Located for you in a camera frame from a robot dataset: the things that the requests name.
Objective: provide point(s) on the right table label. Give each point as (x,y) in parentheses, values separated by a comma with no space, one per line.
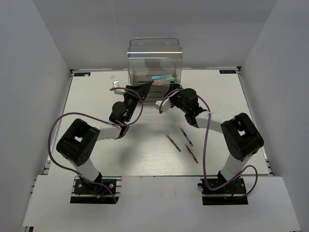
(227,71)

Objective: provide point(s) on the blue cap highlighter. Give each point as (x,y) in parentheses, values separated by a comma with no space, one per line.
(157,77)

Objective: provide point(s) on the table label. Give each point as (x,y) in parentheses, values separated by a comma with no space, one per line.
(81,74)
(227,71)

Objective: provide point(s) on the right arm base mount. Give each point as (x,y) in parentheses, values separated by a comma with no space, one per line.
(231,194)

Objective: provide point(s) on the purple gel pen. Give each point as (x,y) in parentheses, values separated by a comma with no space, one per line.
(172,141)

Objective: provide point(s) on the green cap highlighter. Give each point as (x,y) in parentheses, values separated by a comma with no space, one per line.
(170,78)

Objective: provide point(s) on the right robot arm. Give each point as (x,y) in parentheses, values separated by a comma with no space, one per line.
(242,138)

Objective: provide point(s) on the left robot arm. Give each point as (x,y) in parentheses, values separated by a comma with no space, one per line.
(77,143)

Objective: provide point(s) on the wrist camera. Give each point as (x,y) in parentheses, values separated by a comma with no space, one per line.
(163,106)
(116,88)

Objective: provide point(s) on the red gel pen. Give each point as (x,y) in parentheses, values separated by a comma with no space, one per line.
(191,153)

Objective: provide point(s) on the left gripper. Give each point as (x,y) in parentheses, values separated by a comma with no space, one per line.
(142,90)

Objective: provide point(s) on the clear plastic drawer organizer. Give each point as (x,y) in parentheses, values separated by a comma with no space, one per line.
(151,56)

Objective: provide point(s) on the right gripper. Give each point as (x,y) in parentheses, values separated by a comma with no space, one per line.
(173,96)

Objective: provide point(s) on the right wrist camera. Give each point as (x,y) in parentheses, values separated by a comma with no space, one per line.
(163,106)

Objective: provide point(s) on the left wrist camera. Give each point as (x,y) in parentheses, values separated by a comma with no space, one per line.
(116,88)

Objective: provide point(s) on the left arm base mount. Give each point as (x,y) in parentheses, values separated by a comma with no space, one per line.
(85,193)

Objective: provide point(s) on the left table label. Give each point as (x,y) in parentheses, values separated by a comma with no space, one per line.
(81,74)

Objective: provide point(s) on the green gel pen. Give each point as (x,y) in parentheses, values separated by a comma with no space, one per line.
(186,136)

